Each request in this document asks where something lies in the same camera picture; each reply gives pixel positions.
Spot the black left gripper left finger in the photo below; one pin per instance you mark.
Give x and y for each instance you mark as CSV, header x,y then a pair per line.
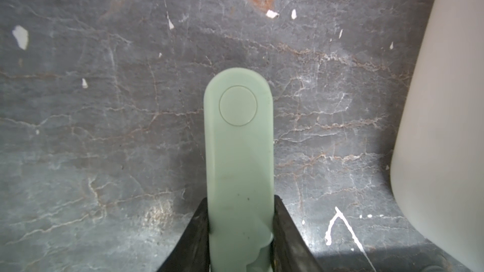
x,y
191,252

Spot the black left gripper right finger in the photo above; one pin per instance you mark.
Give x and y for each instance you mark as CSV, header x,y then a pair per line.
x,y
289,250

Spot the light green pliers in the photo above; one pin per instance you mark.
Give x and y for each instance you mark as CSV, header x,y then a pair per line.
x,y
239,156

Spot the white storage box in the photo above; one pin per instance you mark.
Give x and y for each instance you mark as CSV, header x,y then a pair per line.
x,y
437,164

